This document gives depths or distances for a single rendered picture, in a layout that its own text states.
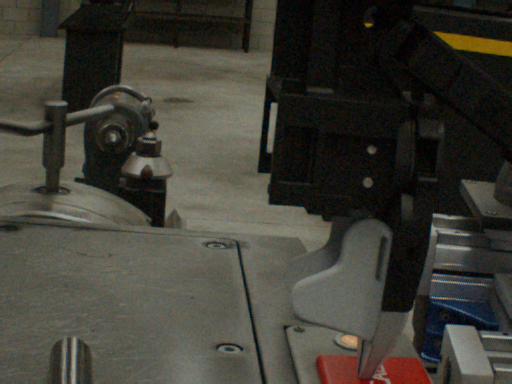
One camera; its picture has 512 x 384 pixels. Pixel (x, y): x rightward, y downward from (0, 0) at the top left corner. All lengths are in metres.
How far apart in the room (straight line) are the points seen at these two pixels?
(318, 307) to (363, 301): 0.02
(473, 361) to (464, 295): 0.48
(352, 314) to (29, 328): 0.19
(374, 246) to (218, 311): 0.17
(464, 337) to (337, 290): 0.55
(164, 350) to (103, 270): 0.14
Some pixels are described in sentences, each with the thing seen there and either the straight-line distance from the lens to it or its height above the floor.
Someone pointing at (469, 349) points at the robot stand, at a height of 1.12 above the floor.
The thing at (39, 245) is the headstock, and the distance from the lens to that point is 0.76.
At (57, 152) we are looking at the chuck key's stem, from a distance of 0.97.
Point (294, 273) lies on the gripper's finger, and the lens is 0.55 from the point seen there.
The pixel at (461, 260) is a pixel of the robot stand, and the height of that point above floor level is 1.08.
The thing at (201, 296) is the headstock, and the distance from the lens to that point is 0.68.
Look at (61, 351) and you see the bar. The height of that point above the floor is 1.28.
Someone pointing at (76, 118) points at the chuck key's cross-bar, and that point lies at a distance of 1.00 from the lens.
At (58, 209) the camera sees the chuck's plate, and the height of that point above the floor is 1.24.
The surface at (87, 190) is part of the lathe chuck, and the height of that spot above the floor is 1.23.
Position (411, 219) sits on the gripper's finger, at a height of 1.36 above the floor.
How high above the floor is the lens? 1.48
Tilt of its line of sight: 13 degrees down
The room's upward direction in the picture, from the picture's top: 5 degrees clockwise
